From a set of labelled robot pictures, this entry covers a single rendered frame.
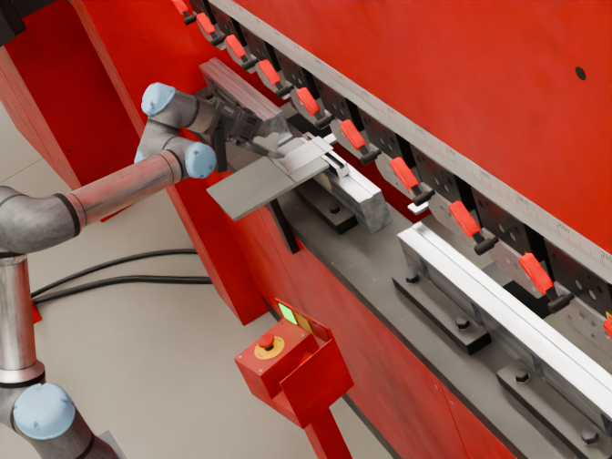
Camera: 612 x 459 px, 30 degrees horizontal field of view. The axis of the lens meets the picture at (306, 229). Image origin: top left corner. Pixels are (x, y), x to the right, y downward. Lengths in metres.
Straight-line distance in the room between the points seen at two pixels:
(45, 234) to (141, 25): 1.28
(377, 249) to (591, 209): 1.12
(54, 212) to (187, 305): 1.97
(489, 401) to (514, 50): 0.86
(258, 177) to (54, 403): 0.76
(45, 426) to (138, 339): 1.81
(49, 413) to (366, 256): 0.77
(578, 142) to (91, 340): 3.05
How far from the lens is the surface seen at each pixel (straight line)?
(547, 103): 1.48
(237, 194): 2.73
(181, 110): 2.56
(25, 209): 2.29
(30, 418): 2.41
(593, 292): 1.68
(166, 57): 3.49
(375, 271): 2.53
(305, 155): 2.76
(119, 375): 4.07
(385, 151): 2.17
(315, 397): 2.54
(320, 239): 2.69
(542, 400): 2.09
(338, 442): 2.75
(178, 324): 4.14
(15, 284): 2.43
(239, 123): 2.63
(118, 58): 3.45
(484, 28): 1.53
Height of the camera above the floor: 2.40
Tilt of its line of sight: 34 degrees down
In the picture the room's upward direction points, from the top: 23 degrees counter-clockwise
